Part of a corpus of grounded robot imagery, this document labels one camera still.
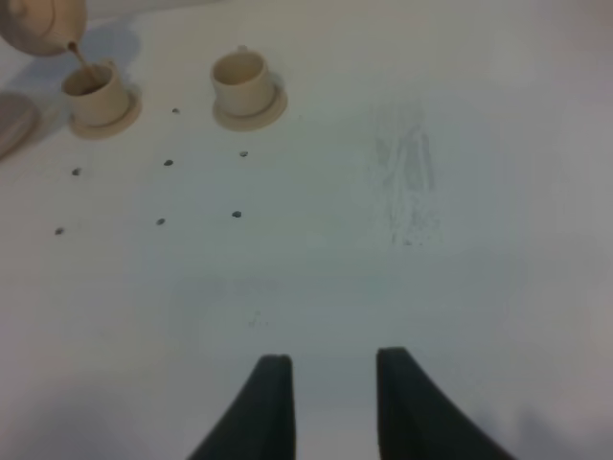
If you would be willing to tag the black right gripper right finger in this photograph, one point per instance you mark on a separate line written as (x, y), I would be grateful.
(416, 420)

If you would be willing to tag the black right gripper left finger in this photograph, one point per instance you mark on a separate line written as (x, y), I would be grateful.
(260, 422)

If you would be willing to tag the beige teapot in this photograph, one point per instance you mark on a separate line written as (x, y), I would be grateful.
(43, 28)

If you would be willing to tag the beige saucer near teapot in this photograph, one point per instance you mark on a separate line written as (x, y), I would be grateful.
(102, 132)

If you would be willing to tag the beige teacup near teapot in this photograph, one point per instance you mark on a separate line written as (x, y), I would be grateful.
(100, 103)

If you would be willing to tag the beige saucer far right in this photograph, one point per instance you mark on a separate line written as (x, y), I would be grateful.
(273, 112)

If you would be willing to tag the beige teacup far right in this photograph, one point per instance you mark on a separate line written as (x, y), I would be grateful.
(242, 83)

